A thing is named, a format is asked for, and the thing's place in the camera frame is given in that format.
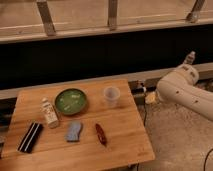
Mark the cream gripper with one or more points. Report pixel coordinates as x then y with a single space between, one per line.
150 98

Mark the translucent white cup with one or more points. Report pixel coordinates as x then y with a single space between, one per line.
111 96

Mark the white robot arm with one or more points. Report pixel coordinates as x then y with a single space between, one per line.
178 86

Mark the small figurine on ledge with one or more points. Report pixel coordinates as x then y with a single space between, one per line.
189 59

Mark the wooden table board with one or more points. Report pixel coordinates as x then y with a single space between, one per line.
127 140

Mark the blue sponge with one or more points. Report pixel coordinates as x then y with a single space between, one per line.
74 130

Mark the small white bottle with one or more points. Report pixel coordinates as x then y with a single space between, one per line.
50 114

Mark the black white striped block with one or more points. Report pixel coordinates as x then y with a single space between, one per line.
30 138

